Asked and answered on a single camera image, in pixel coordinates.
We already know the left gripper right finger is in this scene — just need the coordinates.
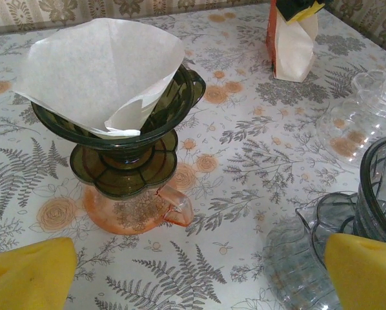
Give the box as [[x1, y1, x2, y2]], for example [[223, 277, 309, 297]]
[[323, 232, 386, 310]]

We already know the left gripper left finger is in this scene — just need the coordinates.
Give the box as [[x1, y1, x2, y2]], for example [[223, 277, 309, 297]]
[[0, 237, 79, 310]]

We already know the orange coffee filter pack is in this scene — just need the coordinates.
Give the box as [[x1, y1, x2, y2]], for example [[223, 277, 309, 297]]
[[265, 0, 320, 81]]

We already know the grey glass server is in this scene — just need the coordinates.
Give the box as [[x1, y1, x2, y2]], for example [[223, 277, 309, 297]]
[[263, 190, 386, 310]]

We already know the grey glass dripper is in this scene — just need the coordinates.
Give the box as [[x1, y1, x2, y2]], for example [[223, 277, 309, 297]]
[[354, 135, 386, 245]]

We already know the orange glass server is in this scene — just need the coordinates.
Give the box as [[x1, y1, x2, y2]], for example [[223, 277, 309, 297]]
[[83, 177, 194, 235]]

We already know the clear glass server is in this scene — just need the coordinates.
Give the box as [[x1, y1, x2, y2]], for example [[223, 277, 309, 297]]
[[315, 93, 386, 169]]

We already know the green glass dripper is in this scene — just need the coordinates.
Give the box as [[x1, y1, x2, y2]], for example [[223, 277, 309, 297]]
[[31, 64, 207, 200]]

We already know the white paper coffee filter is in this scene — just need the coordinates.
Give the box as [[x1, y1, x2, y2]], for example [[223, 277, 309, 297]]
[[14, 18, 186, 140]]

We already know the floral tablecloth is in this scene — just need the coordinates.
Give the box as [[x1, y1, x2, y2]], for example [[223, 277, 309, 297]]
[[0, 3, 386, 310]]

